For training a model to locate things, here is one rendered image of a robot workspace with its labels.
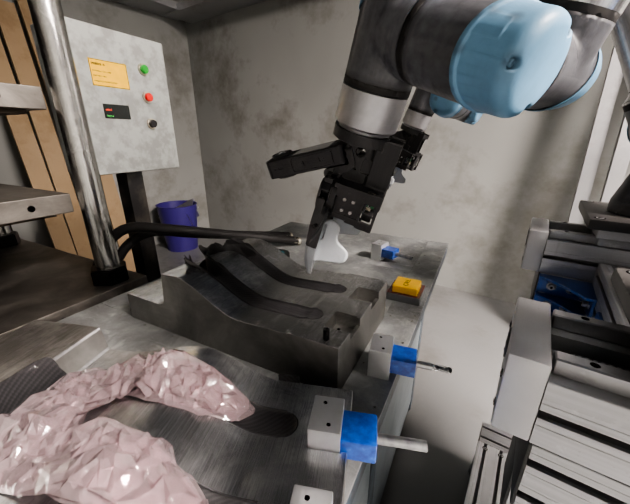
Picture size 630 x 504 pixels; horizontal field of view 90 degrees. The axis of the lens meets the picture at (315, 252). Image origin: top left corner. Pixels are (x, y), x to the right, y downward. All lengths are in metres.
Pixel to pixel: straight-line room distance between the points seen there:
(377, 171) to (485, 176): 2.22
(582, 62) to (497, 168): 2.19
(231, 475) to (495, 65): 0.43
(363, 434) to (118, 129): 1.07
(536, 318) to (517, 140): 2.20
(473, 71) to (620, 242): 0.60
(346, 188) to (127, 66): 0.97
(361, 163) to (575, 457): 0.36
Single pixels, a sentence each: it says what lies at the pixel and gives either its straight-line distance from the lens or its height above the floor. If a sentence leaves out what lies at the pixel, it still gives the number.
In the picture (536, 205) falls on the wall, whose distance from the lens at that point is 2.61.
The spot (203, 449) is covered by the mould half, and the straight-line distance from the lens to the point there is 0.41.
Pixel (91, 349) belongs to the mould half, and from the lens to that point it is 0.58.
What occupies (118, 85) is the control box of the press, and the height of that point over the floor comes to 1.32.
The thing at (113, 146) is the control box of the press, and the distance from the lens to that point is 1.19.
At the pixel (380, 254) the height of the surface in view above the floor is 0.82.
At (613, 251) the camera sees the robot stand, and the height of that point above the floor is 0.97.
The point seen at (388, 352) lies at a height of 0.85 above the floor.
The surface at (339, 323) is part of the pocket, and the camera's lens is 0.58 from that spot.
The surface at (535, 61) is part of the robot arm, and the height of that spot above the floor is 1.23.
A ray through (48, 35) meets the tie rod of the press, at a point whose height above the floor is 1.39.
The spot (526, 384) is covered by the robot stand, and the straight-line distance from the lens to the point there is 0.37.
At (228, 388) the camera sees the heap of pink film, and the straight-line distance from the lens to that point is 0.44.
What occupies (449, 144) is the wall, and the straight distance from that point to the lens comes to 2.64.
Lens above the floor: 1.18
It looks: 20 degrees down
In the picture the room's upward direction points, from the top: straight up
